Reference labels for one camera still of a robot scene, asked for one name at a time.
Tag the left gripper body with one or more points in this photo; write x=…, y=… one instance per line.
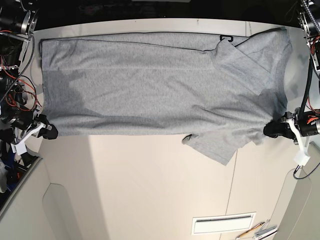
x=307, y=124

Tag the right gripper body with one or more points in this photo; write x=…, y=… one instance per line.
x=37, y=128

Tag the grey T-shirt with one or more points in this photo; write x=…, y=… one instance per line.
x=219, y=92

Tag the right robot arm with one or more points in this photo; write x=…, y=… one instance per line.
x=19, y=103

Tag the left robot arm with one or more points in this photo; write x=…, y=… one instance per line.
x=309, y=20

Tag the black and blue tools pile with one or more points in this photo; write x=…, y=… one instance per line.
x=12, y=171

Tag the wooden pencil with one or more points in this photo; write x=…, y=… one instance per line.
x=250, y=230

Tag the white rectangular slot plate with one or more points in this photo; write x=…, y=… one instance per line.
x=222, y=224

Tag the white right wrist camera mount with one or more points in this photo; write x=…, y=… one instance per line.
x=19, y=148

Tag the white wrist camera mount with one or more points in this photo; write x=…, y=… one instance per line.
x=301, y=158
x=19, y=148

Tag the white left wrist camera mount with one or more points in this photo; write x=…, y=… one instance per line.
x=301, y=158

